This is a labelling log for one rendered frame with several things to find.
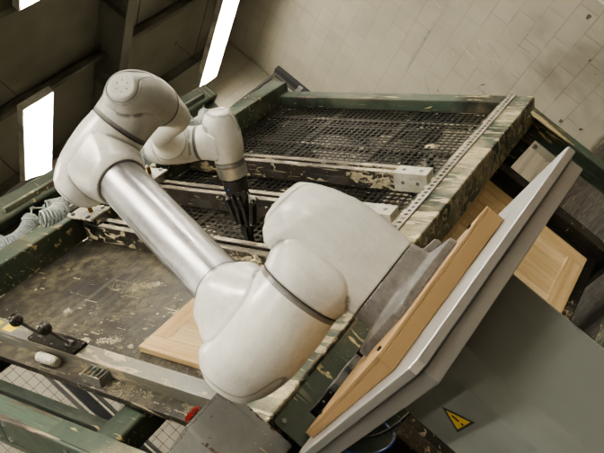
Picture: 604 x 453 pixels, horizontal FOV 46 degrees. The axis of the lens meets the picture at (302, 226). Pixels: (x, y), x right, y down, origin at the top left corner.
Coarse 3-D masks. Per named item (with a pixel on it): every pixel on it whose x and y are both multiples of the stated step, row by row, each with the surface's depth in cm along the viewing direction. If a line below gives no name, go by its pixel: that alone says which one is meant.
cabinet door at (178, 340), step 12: (192, 300) 209; (180, 312) 205; (192, 312) 204; (168, 324) 200; (180, 324) 199; (192, 324) 199; (156, 336) 196; (168, 336) 195; (180, 336) 195; (192, 336) 194; (144, 348) 193; (156, 348) 192; (168, 348) 191; (180, 348) 190; (192, 348) 189; (180, 360) 186; (192, 360) 184
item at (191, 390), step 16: (0, 320) 215; (0, 336) 211; (16, 336) 205; (48, 352) 200; (64, 352) 194; (80, 352) 193; (96, 352) 191; (112, 352) 190; (112, 368) 184; (128, 368) 183; (144, 368) 182; (160, 368) 180; (144, 384) 179; (160, 384) 175; (176, 384) 174; (192, 384) 172; (192, 400) 171; (208, 400) 167
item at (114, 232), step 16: (80, 208) 261; (96, 208) 259; (96, 224) 254; (112, 224) 254; (96, 240) 258; (112, 240) 253; (128, 240) 248; (224, 240) 227; (240, 240) 225; (240, 256) 220; (256, 256) 216
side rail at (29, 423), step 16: (0, 400) 179; (16, 400) 178; (0, 416) 173; (16, 416) 172; (32, 416) 171; (48, 416) 170; (0, 432) 180; (16, 432) 174; (32, 432) 167; (48, 432) 165; (64, 432) 164; (80, 432) 163; (96, 432) 162; (16, 448) 178; (32, 448) 173; (48, 448) 168; (64, 448) 161; (80, 448) 159; (96, 448) 158; (112, 448) 157; (128, 448) 156
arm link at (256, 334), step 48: (96, 144) 148; (96, 192) 148; (144, 192) 140; (144, 240) 138; (192, 240) 131; (192, 288) 127; (240, 288) 118; (240, 336) 115; (288, 336) 114; (240, 384) 116
